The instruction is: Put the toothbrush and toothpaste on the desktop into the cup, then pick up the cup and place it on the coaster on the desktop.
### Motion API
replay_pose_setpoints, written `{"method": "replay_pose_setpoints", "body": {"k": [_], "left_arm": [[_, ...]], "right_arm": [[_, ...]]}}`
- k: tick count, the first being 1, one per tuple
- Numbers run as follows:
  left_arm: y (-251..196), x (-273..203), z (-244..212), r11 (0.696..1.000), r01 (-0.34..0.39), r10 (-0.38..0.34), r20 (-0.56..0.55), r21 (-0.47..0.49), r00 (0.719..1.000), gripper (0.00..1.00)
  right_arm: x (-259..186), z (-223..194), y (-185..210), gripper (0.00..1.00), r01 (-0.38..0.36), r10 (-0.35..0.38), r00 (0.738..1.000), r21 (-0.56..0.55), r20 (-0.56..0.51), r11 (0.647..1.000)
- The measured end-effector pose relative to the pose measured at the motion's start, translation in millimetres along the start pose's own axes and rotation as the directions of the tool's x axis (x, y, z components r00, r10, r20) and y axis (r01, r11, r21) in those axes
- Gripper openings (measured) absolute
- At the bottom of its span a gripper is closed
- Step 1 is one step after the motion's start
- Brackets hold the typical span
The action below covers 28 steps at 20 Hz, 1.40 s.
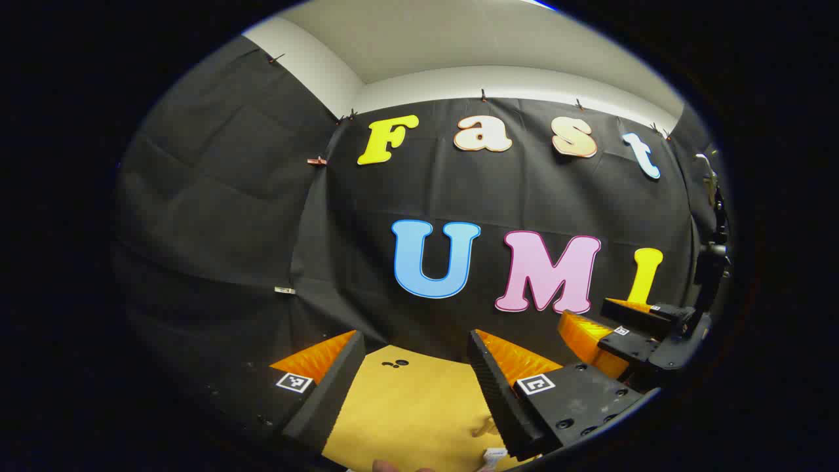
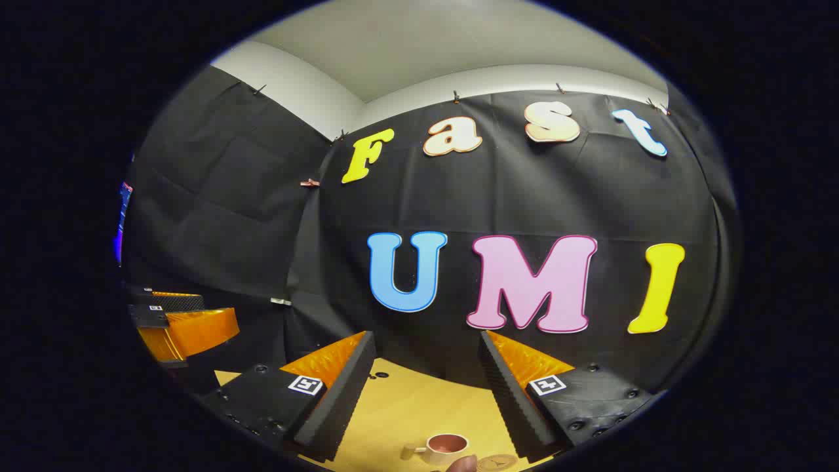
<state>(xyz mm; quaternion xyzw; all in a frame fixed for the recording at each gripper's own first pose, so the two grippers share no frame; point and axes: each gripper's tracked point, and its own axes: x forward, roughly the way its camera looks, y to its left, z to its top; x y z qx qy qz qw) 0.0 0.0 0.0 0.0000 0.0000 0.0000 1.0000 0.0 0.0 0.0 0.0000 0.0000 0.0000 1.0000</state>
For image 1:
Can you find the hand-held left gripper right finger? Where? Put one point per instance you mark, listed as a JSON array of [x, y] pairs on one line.
[[501, 406]]

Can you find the wooden desktop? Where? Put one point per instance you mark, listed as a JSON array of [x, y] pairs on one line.
[[406, 406]]

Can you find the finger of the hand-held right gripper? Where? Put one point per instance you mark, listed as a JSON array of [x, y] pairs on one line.
[[629, 346], [649, 318]]

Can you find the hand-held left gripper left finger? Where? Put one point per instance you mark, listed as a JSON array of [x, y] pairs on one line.
[[341, 400]]

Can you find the black backdrop cloth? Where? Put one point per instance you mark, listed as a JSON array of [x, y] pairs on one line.
[[229, 196]]

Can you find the red clip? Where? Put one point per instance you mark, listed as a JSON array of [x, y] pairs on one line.
[[316, 160]]

